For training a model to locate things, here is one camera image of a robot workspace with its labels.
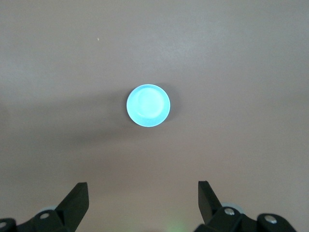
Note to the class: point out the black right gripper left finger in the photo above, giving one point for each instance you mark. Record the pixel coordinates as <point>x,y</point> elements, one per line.
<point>72,210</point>

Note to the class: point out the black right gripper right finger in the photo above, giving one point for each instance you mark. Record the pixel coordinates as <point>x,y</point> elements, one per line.
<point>212,212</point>

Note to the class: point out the light blue bowl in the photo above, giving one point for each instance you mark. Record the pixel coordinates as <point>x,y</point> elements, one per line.
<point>148,106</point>

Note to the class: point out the brown table mat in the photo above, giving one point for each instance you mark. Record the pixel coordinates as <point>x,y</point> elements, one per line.
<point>72,72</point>

